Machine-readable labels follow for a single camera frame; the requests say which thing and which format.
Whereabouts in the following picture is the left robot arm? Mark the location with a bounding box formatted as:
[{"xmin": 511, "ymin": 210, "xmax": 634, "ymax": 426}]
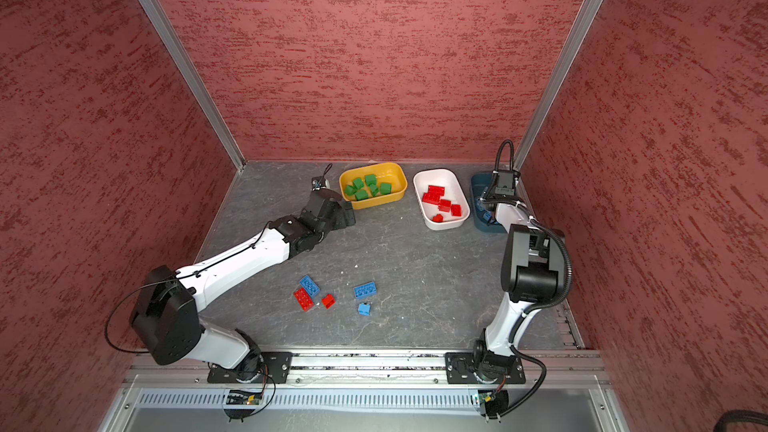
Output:
[{"xmin": 129, "ymin": 187, "xmax": 356, "ymax": 381}]

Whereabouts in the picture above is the aluminium front rail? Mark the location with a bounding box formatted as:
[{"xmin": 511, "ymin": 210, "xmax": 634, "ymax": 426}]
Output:
[{"xmin": 120, "ymin": 348, "xmax": 611, "ymax": 389}]

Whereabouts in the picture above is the teal plastic bin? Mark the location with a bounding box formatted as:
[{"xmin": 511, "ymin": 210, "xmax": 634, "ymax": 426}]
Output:
[{"xmin": 469, "ymin": 171, "xmax": 511, "ymax": 234}]

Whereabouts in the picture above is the black corrugated cable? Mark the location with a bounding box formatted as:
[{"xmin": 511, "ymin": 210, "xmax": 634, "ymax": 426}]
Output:
[{"xmin": 509, "ymin": 215, "xmax": 574, "ymax": 316}]

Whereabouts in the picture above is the aluminium corner post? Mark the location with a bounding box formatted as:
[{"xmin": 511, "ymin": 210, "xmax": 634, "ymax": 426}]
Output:
[
  {"xmin": 138, "ymin": 0, "xmax": 247, "ymax": 173},
  {"xmin": 514, "ymin": 0, "xmax": 604, "ymax": 170}
]

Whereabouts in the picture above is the aluminium corner post left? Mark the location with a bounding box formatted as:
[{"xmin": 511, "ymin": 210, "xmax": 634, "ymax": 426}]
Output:
[{"xmin": 138, "ymin": 0, "xmax": 247, "ymax": 173}]

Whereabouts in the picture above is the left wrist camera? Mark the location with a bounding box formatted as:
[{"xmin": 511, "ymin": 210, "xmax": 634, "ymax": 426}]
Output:
[{"xmin": 311, "ymin": 176, "xmax": 329, "ymax": 191}]

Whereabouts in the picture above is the blue lego brick pair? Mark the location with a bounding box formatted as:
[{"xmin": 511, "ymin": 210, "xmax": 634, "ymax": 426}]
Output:
[{"xmin": 353, "ymin": 281, "xmax": 377, "ymax": 300}]

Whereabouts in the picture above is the small blue lego brick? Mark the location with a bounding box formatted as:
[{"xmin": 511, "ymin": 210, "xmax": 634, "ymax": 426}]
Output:
[{"xmin": 358, "ymin": 302, "xmax": 371, "ymax": 316}]

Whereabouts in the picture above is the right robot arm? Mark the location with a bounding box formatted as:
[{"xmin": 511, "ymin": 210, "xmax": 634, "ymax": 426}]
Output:
[{"xmin": 473, "ymin": 166, "xmax": 573, "ymax": 368}]

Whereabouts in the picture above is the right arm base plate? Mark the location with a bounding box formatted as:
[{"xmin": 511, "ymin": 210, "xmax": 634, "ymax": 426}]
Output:
[{"xmin": 444, "ymin": 352, "xmax": 526, "ymax": 386}]

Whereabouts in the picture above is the blue lego brick bottom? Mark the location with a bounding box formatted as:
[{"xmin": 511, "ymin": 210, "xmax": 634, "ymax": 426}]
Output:
[{"xmin": 299, "ymin": 275, "xmax": 321, "ymax": 298}]

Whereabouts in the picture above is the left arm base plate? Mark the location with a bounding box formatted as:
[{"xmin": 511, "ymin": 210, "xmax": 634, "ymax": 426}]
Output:
[{"xmin": 207, "ymin": 351, "xmax": 293, "ymax": 386}]

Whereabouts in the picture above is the yellow plastic bin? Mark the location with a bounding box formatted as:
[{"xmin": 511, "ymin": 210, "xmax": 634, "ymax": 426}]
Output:
[{"xmin": 339, "ymin": 162, "xmax": 407, "ymax": 210}]

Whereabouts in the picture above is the red lego brick long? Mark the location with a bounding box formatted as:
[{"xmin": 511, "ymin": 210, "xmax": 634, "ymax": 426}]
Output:
[{"xmin": 293, "ymin": 287, "xmax": 315, "ymax": 312}]

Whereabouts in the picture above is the white plastic bin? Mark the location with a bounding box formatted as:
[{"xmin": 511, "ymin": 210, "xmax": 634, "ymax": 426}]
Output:
[{"xmin": 413, "ymin": 168, "xmax": 471, "ymax": 231}]

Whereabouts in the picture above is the aluminium corner post right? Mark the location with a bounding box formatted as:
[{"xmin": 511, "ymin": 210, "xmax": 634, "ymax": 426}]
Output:
[{"xmin": 514, "ymin": 0, "xmax": 604, "ymax": 170}]

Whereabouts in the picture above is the red lego brick small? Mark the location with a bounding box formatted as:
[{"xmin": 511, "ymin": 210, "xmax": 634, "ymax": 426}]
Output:
[{"xmin": 322, "ymin": 294, "xmax": 335, "ymax": 309}]

